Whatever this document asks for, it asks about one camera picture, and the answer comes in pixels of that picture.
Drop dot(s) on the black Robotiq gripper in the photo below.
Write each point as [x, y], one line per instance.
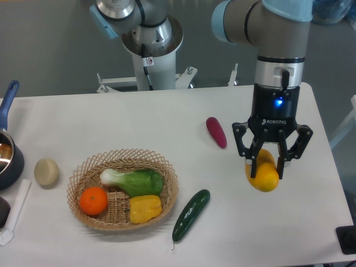
[274, 111]

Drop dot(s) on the yellow mango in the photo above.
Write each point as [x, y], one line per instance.
[267, 177]

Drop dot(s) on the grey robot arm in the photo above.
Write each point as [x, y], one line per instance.
[278, 29]

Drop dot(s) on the woven wicker basket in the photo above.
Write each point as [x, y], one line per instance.
[117, 216]

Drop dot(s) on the purple sweet potato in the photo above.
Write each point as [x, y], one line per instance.
[216, 132]

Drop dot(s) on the green cucumber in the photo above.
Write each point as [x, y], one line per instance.
[189, 215]

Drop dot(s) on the black device right edge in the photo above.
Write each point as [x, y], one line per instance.
[346, 239]

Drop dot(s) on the green bok choy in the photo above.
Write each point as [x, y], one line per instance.
[134, 183]

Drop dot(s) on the yellow bell pepper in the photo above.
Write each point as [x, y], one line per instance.
[144, 208]

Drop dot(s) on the orange fruit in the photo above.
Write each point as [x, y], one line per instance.
[93, 201]

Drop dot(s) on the beige round potato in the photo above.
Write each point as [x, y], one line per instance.
[46, 171]

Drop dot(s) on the dark blue saucepan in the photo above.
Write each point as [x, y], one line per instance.
[12, 160]

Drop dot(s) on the dark object left edge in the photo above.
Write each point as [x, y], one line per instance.
[4, 211]

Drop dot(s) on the white frame right edge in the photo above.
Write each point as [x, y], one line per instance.
[344, 127]

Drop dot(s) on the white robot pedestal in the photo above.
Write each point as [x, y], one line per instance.
[151, 74]

